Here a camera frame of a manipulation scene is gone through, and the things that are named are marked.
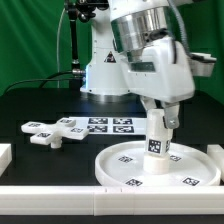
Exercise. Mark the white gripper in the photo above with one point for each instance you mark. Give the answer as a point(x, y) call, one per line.
point(164, 72)

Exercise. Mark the white round table top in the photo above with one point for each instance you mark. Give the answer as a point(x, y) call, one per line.
point(127, 164)

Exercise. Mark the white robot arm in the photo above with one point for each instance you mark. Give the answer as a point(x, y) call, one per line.
point(140, 47)

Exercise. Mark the white marker sheet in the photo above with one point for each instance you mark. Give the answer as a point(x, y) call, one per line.
point(112, 125)

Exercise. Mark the white cross-shaped table base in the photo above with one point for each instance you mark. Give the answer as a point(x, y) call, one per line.
point(52, 134)

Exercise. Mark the white left barrier block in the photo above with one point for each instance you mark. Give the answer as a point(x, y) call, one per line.
point(5, 157)

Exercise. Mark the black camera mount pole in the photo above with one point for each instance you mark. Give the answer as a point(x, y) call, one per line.
point(82, 10)

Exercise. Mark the white front barrier rail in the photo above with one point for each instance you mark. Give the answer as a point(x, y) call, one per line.
point(99, 200)

